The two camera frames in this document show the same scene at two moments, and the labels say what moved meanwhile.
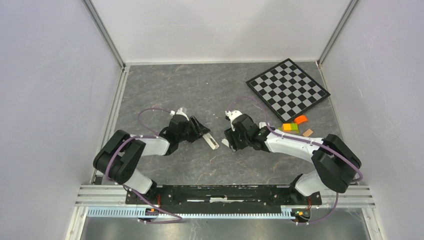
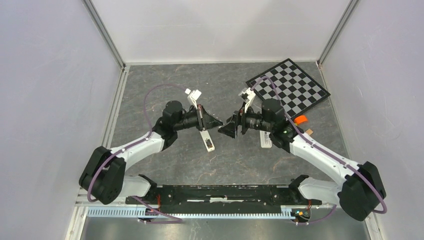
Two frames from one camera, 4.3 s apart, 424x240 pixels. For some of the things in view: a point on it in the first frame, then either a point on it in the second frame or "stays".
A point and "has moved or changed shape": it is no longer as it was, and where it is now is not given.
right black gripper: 231,135 → 239,118
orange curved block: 300,119 stays
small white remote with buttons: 210,140 has moved or changed shape
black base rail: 220,199 stays
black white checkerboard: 286,90 stays
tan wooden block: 308,132 stays
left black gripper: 198,131 → 205,121
